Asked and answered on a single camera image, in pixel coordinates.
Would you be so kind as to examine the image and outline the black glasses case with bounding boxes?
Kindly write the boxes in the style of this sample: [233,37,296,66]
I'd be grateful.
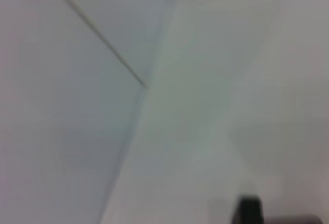
[232,195,323,224]

